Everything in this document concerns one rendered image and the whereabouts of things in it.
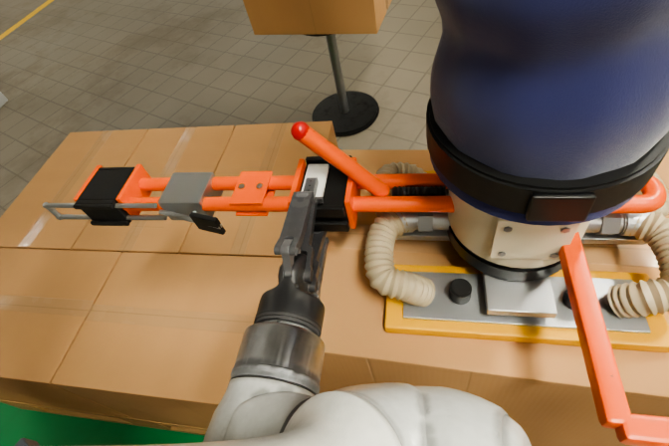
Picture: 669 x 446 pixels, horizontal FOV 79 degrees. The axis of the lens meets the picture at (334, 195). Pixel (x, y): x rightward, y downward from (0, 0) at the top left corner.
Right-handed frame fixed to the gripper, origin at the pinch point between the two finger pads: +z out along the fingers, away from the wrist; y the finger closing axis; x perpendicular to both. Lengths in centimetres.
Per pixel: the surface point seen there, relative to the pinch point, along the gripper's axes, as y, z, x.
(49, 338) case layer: 54, -7, -87
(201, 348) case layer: 54, -6, -41
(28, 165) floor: 107, 116, -238
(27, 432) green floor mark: 108, -25, -131
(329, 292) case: 13.0, -8.6, 0.6
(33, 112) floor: 107, 173, -277
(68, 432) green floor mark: 108, -23, -113
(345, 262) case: 12.9, -3.3, 2.5
